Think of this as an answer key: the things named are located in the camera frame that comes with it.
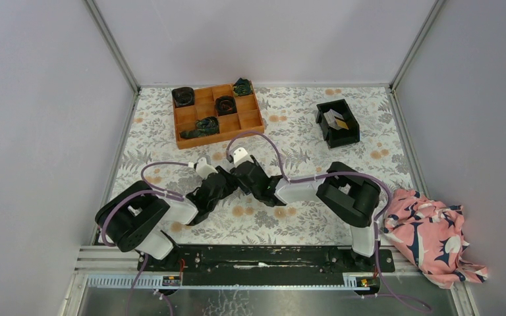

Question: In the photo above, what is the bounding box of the black plastic card bin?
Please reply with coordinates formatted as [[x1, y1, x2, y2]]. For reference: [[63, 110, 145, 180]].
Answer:
[[316, 99, 360, 148]]

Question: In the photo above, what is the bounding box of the gold credit card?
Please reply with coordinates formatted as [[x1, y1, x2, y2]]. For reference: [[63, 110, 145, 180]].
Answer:
[[335, 119, 349, 130]]

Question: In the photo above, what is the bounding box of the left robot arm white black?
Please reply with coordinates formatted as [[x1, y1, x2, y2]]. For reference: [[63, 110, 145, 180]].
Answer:
[[95, 172, 238, 271]]

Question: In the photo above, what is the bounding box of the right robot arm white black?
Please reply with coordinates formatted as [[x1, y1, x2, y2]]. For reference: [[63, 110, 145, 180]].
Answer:
[[231, 161, 386, 271]]

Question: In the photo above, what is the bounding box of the stack of cards in bin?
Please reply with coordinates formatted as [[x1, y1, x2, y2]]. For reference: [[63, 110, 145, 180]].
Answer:
[[324, 109, 345, 130]]

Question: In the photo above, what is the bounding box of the orange wooden compartment tray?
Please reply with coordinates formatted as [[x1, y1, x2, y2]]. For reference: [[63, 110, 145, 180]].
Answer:
[[172, 83, 265, 149]]

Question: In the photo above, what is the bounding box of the green rolled belt front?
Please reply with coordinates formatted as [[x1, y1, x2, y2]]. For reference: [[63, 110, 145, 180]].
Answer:
[[179, 117, 220, 140]]

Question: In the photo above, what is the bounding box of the floral table mat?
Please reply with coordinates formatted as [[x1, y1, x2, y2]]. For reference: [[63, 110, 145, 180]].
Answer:
[[95, 88, 414, 249]]

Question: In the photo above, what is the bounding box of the black rolled belt centre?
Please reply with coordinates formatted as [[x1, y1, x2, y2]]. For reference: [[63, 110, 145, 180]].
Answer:
[[215, 95, 237, 117]]

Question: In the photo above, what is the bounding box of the green rolled belt top-right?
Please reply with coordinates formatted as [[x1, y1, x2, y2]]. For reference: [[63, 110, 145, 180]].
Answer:
[[233, 78, 254, 97]]

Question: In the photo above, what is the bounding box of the black rolled belt top-left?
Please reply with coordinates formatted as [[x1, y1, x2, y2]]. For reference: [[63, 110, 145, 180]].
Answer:
[[171, 86, 195, 108]]

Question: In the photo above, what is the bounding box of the pink patterned cloth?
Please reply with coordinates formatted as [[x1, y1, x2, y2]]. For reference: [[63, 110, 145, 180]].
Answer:
[[382, 189, 488, 289]]

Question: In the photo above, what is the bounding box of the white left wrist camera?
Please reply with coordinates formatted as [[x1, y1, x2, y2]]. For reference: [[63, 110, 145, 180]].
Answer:
[[188, 157, 217, 179]]

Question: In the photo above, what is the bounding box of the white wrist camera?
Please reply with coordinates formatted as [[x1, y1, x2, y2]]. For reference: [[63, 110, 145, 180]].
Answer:
[[230, 147, 252, 167], [188, 157, 217, 179]]

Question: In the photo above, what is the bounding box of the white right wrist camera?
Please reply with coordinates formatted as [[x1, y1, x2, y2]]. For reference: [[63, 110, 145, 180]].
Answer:
[[230, 147, 252, 167]]

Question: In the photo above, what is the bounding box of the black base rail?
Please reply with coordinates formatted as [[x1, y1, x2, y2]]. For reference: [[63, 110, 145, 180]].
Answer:
[[138, 244, 395, 286]]

